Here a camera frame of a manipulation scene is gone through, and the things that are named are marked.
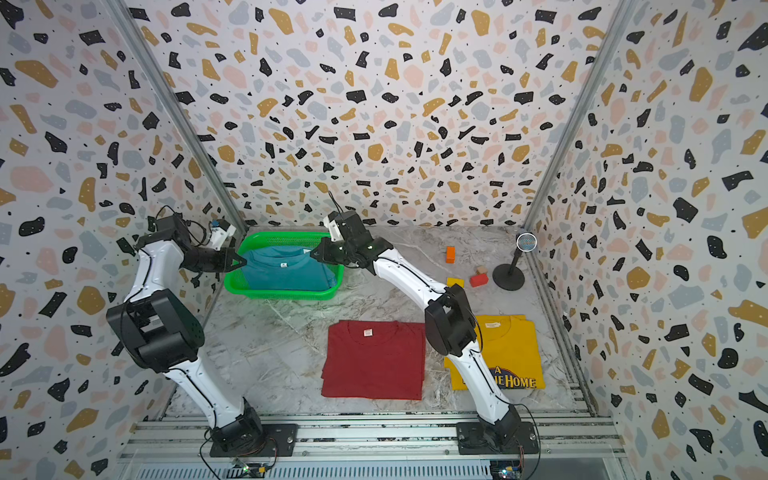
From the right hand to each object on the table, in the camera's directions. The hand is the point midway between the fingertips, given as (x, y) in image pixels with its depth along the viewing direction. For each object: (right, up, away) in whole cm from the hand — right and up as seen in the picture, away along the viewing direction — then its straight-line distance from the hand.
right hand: (310, 254), depth 85 cm
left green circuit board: (-10, -51, -14) cm, 54 cm away
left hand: (-22, -2, +5) cm, 22 cm away
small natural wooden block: (+54, -5, +23) cm, 59 cm away
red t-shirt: (+19, -31, +4) cm, 37 cm away
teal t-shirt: (-8, -4, +5) cm, 11 cm away
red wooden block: (+53, -9, +21) cm, 58 cm away
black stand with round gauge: (+64, -8, +21) cm, 67 cm away
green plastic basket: (-28, -9, +13) cm, 32 cm away
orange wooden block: (+44, 0, +28) cm, 52 cm away
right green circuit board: (+51, -51, -13) cm, 74 cm away
